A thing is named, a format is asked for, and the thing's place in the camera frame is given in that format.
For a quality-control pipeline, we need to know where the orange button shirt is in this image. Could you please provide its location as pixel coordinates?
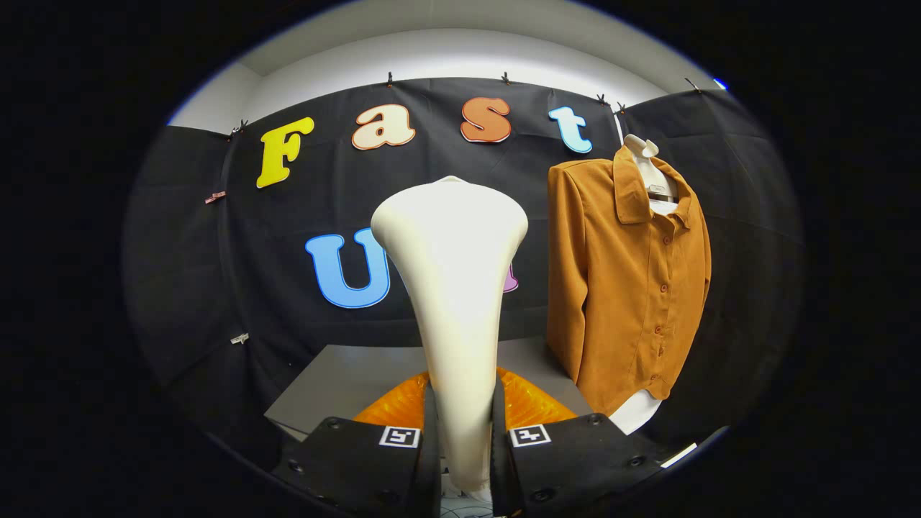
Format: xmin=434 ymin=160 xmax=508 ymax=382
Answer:
xmin=545 ymin=146 xmax=713 ymax=418

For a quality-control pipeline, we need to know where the row of black clips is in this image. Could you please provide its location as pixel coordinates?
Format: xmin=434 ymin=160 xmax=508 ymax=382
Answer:
xmin=229 ymin=71 xmax=702 ymax=137

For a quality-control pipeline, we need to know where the black backdrop cloth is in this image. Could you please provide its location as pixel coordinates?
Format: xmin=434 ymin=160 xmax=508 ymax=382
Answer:
xmin=122 ymin=76 xmax=805 ymax=468

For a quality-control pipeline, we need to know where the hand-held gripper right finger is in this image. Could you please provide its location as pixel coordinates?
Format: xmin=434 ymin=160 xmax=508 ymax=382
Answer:
xmin=491 ymin=368 xmax=670 ymax=518

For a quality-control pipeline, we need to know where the white garment steamer head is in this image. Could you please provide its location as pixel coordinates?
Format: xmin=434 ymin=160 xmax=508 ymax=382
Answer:
xmin=370 ymin=176 xmax=530 ymax=497

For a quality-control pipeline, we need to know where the white mannequin hanger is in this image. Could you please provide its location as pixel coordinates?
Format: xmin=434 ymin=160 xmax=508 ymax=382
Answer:
xmin=609 ymin=134 xmax=681 ymax=436

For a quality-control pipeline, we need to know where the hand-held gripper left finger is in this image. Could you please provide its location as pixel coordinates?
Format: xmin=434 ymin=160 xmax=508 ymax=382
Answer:
xmin=272 ymin=368 xmax=441 ymax=518

